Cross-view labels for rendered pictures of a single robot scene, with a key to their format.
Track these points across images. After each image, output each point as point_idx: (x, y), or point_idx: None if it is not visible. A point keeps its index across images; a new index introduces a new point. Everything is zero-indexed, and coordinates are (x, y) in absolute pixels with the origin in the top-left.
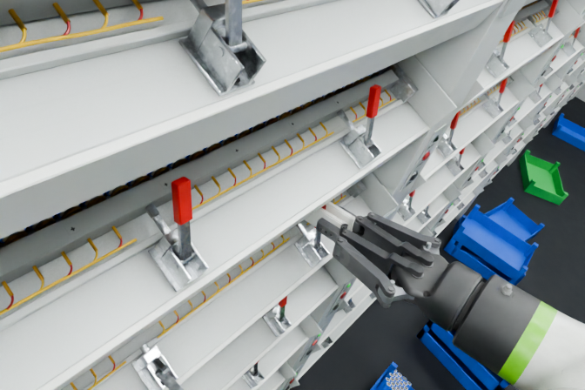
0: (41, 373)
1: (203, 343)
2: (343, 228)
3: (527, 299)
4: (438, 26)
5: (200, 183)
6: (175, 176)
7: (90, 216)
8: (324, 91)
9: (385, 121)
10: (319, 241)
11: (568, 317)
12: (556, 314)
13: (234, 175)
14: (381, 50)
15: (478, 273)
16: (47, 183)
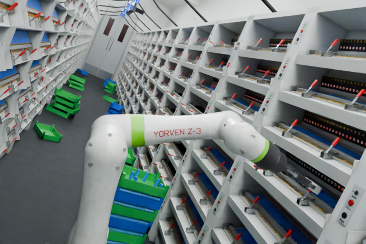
0: (270, 129)
1: (272, 181)
2: (303, 174)
3: (270, 141)
4: (340, 109)
5: (304, 139)
6: (304, 134)
7: (293, 129)
8: (314, 110)
9: (345, 166)
10: (304, 196)
11: (262, 138)
12: (264, 138)
13: (307, 140)
14: (323, 104)
15: (281, 153)
16: (286, 93)
